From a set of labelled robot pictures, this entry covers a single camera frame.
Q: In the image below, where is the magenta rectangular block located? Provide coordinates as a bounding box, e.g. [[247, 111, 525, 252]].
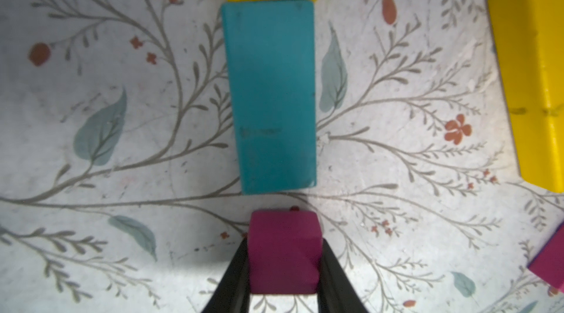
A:
[[527, 223, 564, 292]]

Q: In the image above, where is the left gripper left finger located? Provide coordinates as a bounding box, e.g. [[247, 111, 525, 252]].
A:
[[202, 239, 251, 313]]

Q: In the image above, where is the teal rectangular block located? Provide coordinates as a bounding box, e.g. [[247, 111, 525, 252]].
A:
[[221, 0, 317, 195]]

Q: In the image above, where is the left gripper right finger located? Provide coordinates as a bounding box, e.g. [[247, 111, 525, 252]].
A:
[[317, 240, 368, 313]]

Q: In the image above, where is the small magenta cube block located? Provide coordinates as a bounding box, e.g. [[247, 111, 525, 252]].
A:
[[247, 210, 323, 295]]

